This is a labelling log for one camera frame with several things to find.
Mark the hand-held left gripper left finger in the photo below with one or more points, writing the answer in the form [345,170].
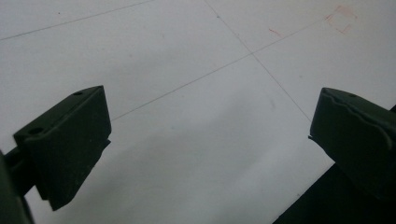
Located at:
[68,140]

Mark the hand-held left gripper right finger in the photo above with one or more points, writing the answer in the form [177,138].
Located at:
[358,140]

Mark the white table cover sheet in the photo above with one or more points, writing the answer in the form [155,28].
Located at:
[199,93]

